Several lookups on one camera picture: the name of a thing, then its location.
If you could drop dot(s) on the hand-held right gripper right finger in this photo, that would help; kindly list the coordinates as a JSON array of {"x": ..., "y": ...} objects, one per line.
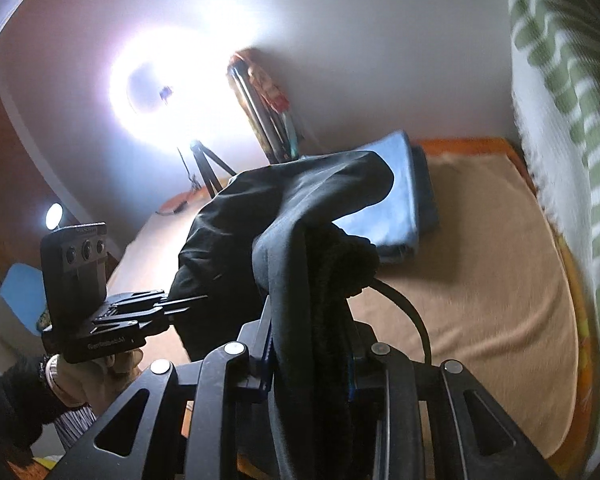
[{"x": 352, "y": 375}]

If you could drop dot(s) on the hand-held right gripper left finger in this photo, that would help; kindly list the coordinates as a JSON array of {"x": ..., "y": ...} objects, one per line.
[{"x": 261, "y": 380}]

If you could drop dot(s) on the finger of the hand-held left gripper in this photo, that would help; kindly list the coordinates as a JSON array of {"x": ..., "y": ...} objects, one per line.
[
  {"x": 140, "y": 322},
  {"x": 150, "y": 301}
]

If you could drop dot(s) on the dark pants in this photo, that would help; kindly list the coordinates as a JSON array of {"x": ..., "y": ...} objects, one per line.
[{"x": 305, "y": 200}]

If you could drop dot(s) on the person's left hand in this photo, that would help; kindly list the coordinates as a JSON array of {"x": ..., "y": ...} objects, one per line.
[{"x": 90, "y": 380}]

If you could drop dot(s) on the blue chair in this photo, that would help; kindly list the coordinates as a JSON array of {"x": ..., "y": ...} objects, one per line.
[{"x": 20, "y": 290}]

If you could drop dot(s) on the white gooseneck lamp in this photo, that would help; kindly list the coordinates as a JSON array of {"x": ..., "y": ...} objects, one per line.
[{"x": 55, "y": 217}]

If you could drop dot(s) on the brown wooden door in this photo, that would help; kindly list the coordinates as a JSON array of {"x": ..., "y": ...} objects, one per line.
[{"x": 10, "y": 185}]

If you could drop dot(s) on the person's striped trouser leg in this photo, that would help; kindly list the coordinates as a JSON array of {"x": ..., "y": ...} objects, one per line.
[{"x": 75, "y": 427}]

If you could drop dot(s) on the small black tripod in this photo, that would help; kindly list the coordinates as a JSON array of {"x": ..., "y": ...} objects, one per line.
[{"x": 205, "y": 160}]

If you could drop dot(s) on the beige blanket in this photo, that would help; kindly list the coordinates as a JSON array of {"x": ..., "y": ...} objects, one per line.
[{"x": 480, "y": 285}]

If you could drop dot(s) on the folded light blue towel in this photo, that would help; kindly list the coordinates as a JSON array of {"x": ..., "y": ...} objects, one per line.
[{"x": 395, "y": 200}]

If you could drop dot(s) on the folded silver tripod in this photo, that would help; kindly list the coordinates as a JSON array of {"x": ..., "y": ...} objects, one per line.
[{"x": 255, "y": 110}]

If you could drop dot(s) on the green and white blanket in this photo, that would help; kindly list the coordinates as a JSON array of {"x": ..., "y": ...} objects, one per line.
[{"x": 570, "y": 110}]

